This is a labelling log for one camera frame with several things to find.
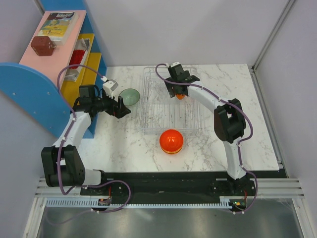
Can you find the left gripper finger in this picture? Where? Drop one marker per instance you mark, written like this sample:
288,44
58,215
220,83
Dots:
120,103
122,112

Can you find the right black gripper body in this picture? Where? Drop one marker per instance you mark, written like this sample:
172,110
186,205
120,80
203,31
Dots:
186,73

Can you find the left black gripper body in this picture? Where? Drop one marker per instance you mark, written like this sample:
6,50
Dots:
105,104

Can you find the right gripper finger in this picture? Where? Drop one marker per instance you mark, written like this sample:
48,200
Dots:
192,79
170,90

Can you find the celadon green ceramic bowl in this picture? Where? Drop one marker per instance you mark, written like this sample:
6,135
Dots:
130,96

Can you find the orange plastic bowl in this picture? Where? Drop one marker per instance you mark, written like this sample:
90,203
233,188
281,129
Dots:
180,96

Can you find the white wire dish rack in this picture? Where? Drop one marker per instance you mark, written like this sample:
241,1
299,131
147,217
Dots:
159,112

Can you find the red plastic bowl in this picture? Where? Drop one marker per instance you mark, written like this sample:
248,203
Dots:
171,139

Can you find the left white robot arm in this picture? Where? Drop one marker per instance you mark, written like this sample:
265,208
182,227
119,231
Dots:
62,163

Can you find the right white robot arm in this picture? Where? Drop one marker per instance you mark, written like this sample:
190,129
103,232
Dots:
229,121

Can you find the orange bottom stacked bowl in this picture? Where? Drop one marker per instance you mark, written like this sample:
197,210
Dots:
171,152

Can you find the yellow plastic bowl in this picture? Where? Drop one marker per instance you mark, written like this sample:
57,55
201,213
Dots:
173,150

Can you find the red white book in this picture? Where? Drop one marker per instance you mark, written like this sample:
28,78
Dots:
79,56

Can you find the blue pink yellow shelf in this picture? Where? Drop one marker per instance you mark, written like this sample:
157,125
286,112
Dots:
32,83

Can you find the brown cube box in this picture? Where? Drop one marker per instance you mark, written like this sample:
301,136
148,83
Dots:
43,45

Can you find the yellow cover book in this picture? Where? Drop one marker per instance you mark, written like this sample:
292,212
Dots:
58,26

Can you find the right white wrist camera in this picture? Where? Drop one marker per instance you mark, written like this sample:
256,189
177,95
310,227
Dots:
173,65

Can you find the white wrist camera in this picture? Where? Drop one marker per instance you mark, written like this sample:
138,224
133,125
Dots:
173,65
109,86

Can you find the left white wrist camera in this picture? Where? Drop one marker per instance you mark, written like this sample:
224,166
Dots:
109,86

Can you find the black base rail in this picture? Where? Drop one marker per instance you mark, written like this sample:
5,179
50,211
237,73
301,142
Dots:
213,183

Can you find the white slotted cable duct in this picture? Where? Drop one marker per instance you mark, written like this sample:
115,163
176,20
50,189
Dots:
98,203

